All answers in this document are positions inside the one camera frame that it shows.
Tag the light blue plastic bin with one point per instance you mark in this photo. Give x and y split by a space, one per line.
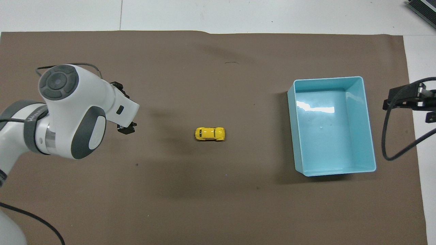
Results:
332 132

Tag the yellow toy beetle car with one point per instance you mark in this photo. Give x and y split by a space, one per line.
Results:
210 134

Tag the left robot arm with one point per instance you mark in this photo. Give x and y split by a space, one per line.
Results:
75 102

